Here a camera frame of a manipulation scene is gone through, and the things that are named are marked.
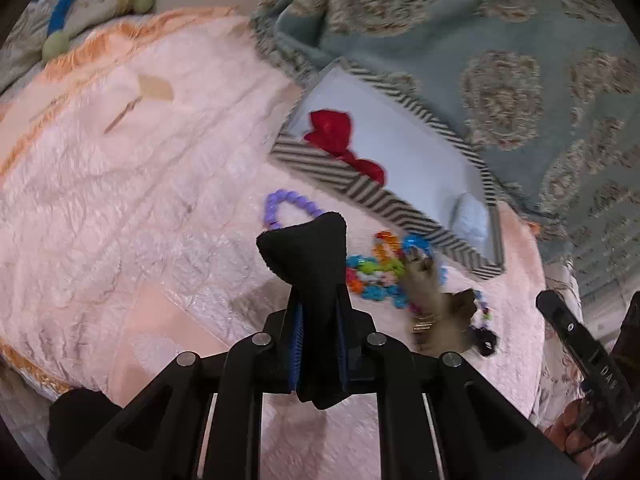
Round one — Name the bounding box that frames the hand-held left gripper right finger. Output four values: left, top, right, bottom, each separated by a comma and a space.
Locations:
336, 284, 587, 480

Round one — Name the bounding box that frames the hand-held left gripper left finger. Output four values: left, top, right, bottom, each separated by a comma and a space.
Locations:
60, 307, 303, 480

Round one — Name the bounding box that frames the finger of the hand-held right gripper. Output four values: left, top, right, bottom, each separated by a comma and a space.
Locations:
536, 290, 636, 443
612, 290, 640, 363

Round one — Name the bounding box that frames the black fabric hair bow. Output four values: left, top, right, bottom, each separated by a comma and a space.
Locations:
256, 211, 351, 410

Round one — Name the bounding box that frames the tan leopard hair bow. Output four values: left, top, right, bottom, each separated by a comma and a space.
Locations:
400, 250, 481, 356

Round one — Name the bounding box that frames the striped jewelry box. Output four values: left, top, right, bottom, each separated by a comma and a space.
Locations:
269, 57, 506, 281

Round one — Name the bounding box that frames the person's right hand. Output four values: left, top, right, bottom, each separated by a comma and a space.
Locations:
544, 397, 608, 461

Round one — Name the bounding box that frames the black scrunchie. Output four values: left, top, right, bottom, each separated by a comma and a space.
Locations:
467, 325, 501, 358

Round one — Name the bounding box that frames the white fluffy scrunchie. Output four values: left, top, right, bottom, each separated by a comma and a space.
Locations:
450, 192, 493, 251

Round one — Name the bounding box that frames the red velvet hair bow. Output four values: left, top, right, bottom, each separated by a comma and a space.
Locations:
302, 109, 387, 186

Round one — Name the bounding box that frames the pink fringed bedspread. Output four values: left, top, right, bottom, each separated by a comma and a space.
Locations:
0, 7, 581, 480

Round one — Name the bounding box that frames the gold drop earring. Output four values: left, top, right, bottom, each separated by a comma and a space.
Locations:
104, 100, 138, 136

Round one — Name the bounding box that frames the tan paper patch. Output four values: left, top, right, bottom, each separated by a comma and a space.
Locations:
137, 74, 175, 103

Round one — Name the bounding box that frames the blue damask blanket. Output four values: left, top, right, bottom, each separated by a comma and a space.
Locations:
250, 0, 640, 271

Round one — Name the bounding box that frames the grey satin pillow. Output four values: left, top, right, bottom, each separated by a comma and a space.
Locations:
0, 0, 66, 93

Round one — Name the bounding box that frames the blue and green plush toy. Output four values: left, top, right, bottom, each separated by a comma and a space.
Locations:
42, 0, 157, 63

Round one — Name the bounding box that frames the multicoloured flower bead bracelet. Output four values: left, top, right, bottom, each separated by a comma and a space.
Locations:
345, 254, 408, 308

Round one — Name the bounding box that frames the orange bead bracelet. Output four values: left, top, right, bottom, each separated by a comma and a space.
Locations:
371, 230, 405, 263

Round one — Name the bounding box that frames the blue bead bracelet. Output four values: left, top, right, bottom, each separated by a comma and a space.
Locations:
402, 234, 435, 261

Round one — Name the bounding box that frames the purple bead bracelet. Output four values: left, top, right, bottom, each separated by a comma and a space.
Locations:
261, 189, 326, 231

